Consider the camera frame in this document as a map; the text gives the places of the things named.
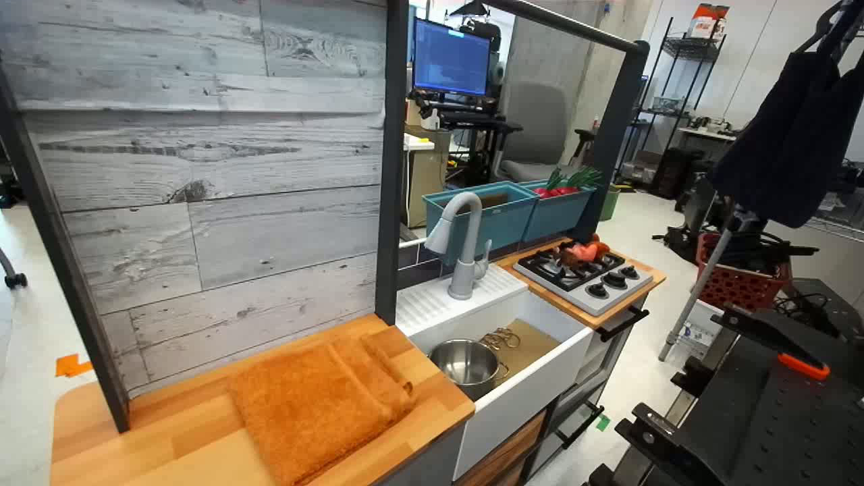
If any orange plush toy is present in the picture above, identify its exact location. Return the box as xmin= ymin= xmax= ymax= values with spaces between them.
xmin=565 ymin=240 xmax=611 ymax=262

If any toy gas stove top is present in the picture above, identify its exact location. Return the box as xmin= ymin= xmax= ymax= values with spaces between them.
xmin=515 ymin=243 xmax=652 ymax=317

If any grey kitchen faucet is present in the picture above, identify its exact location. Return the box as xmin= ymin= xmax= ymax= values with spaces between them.
xmin=421 ymin=189 xmax=494 ymax=303

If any teal storage bin left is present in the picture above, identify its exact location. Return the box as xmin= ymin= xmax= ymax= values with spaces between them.
xmin=424 ymin=181 xmax=532 ymax=262

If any steel mixing bowl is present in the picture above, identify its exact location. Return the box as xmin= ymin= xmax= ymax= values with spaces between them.
xmin=433 ymin=344 xmax=499 ymax=398

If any brown cardboard sink liner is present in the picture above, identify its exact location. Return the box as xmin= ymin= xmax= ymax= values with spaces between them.
xmin=482 ymin=318 xmax=557 ymax=384

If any grey office chair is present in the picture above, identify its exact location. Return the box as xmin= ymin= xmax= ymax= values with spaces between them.
xmin=499 ymin=83 xmax=568 ymax=181

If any computer monitor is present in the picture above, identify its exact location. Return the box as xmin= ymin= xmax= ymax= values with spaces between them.
xmin=414 ymin=20 xmax=492 ymax=97

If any red perforated crate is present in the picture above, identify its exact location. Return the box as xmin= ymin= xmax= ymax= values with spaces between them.
xmin=696 ymin=232 xmax=792 ymax=312

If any black hanging bag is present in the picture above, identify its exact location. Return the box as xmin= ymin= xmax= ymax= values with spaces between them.
xmin=711 ymin=0 xmax=864 ymax=226

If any black metal frame post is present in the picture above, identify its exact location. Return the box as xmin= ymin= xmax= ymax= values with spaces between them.
xmin=376 ymin=0 xmax=407 ymax=325

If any wire storage shelf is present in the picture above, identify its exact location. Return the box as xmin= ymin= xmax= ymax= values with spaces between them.
xmin=618 ymin=17 xmax=727 ymax=185

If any black perforated mount table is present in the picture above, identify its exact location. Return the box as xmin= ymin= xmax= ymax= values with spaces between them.
xmin=586 ymin=278 xmax=864 ymax=486

